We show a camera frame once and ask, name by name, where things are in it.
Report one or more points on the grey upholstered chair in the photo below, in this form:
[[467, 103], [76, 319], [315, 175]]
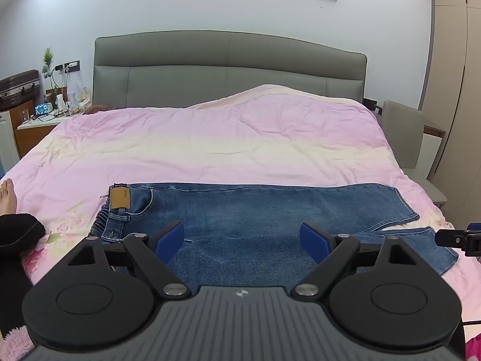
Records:
[[406, 139]]

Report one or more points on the black wall power outlet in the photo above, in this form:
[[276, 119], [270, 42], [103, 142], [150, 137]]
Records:
[[67, 66]]

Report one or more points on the black plug beside headboard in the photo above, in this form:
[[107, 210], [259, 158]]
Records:
[[371, 105]]

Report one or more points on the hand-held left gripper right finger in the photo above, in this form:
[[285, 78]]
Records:
[[313, 242]]

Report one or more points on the person's bare foot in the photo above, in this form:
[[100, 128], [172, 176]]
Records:
[[8, 195]]

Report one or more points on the dark brown suitcase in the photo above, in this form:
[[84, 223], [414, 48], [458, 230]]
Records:
[[18, 88]]

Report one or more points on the pink fluffy rug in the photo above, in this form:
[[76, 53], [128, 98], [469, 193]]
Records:
[[17, 344]]

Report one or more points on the blue denim pants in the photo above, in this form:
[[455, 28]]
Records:
[[244, 218]]

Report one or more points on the brown cloth by headboard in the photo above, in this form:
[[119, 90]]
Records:
[[96, 110]]

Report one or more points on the beige wardrobe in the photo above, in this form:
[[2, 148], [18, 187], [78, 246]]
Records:
[[456, 94]]

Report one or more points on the small green potted plant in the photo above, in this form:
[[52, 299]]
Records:
[[47, 60]]

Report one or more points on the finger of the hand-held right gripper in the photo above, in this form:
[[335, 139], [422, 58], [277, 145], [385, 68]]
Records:
[[451, 237]]

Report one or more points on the pink and cream blanket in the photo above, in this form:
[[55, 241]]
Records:
[[225, 146]]

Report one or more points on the grey upholstered bed headboard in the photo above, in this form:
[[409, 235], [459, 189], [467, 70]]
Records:
[[225, 71]]

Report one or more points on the clear drinking glass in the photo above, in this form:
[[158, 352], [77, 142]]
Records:
[[25, 116]]

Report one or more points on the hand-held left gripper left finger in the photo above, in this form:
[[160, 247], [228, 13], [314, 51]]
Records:
[[171, 238]]

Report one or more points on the person's black trouser leg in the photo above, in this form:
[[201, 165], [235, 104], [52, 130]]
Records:
[[15, 240]]

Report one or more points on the white cabinet door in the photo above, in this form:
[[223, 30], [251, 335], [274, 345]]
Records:
[[7, 139]]

